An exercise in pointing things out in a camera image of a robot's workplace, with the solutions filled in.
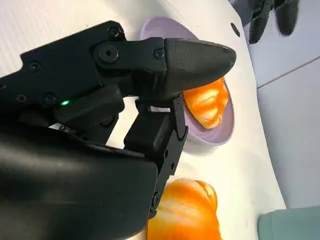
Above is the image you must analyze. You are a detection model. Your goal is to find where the pale green mug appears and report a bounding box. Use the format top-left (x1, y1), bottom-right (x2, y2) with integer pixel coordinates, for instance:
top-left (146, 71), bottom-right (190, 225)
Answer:
top-left (257, 206), bottom-right (320, 240)

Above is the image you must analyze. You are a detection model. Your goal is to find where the grey partition panel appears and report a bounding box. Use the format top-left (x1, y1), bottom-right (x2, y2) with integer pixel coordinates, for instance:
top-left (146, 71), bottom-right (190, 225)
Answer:
top-left (241, 0), bottom-right (320, 89)
top-left (256, 57), bottom-right (320, 210)

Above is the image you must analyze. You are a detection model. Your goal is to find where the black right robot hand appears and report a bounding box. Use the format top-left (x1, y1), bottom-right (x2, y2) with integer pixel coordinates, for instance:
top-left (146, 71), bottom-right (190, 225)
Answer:
top-left (0, 20), bottom-right (237, 240)

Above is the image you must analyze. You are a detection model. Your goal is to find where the orange and white bread roll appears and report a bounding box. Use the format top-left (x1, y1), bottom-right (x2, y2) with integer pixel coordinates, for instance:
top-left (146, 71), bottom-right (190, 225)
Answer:
top-left (182, 77), bottom-right (229, 130)
top-left (146, 177), bottom-right (223, 240)

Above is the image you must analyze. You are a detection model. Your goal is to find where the lilac plate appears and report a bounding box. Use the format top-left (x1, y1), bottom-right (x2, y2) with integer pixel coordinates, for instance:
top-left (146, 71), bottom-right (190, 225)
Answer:
top-left (139, 16), bottom-right (236, 146)

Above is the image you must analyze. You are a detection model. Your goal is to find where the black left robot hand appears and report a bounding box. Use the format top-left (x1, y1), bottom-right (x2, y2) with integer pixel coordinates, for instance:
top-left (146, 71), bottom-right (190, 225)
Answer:
top-left (248, 0), bottom-right (300, 45)

